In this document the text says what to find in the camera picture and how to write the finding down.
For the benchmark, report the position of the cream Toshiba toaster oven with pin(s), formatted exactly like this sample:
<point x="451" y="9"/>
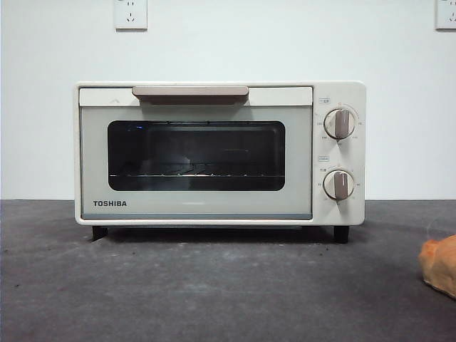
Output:
<point x="357" y="96"/>

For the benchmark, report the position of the golden brown bread loaf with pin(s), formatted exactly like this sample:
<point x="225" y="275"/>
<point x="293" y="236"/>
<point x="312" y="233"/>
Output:
<point x="440" y="267"/>

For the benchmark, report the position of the cream timer knob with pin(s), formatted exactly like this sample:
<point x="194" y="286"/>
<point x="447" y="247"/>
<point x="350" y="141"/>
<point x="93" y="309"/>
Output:
<point x="338" y="184"/>

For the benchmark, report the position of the cream temperature knob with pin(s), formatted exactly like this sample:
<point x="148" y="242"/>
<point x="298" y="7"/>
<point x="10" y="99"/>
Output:
<point x="339" y="123"/>

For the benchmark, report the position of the white wall socket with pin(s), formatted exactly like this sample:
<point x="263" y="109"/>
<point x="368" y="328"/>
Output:
<point x="130" y="16"/>
<point x="447" y="16"/>

